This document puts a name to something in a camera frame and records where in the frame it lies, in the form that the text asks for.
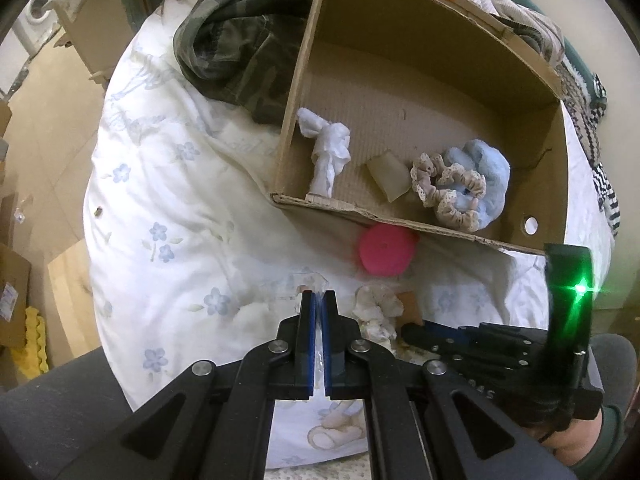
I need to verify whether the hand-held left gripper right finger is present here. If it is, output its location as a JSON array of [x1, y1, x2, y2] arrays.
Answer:
[[325, 291, 576, 480]]

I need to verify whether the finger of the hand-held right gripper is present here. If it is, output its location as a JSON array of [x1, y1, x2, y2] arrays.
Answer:
[[440, 345, 526, 396], [405, 322, 501, 346]]

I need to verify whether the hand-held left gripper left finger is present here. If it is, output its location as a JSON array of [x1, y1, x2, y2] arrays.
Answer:
[[65, 291, 317, 480]]

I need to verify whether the clear plastic packet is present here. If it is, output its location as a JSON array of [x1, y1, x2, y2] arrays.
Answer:
[[280, 270, 331, 306]]

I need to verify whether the beige lace scrunchie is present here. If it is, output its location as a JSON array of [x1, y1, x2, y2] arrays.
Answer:
[[410, 152, 451, 208], [432, 167, 488, 233]]

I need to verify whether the small brown card packet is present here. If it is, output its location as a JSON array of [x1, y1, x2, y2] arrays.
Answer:
[[365, 152, 416, 203]]

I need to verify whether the blue fluffy scrunchie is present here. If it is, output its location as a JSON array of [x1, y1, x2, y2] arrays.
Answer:
[[445, 139, 511, 231]]

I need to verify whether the white cloth bow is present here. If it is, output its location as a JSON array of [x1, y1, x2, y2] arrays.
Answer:
[[297, 107, 352, 196]]

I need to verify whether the cardboard box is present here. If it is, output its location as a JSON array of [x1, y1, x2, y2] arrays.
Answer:
[[270, 0, 568, 256]]

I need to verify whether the person's right forearm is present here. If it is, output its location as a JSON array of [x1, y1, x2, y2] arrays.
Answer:
[[542, 405, 628, 480]]

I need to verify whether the cream scrunchie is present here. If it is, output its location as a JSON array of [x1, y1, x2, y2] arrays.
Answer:
[[352, 282, 406, 346]]

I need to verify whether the pink round puff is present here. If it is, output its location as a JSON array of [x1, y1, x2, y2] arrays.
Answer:
[[356, 223, 418, 277]]

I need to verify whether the black white striped cloth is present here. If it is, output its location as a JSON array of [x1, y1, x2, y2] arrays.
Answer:
[[592, 160, 623, 236]]

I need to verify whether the patterned knit blanket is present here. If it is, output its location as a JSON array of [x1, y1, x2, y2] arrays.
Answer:
[[555, 55, 608, 171]]

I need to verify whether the light wooden board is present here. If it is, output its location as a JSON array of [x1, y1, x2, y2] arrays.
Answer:
[[47, 237, 103, 356]]

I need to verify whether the black white checkered cloth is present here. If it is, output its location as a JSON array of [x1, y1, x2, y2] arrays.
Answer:
[[590, 72, 608, 121]]

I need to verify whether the yellow foam sheet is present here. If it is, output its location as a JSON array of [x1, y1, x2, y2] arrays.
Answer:
[[10, 305, 48, 373]]

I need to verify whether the brown cardboard carton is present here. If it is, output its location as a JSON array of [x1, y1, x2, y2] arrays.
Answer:
[[0, 242, 33, 351]]

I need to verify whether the camouflage garment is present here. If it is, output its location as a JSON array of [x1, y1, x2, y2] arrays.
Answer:
[[172, 0, 316, 126]]

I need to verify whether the grey waffle quilt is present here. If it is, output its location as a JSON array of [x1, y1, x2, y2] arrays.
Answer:
[[137, 0, 568, 68]]

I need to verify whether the white washing machine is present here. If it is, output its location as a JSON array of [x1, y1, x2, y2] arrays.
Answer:
[[15, 0, 63, 56]]

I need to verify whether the beige wooden bed frame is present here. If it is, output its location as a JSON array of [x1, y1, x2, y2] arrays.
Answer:
[[52, 0, 146, 81]]

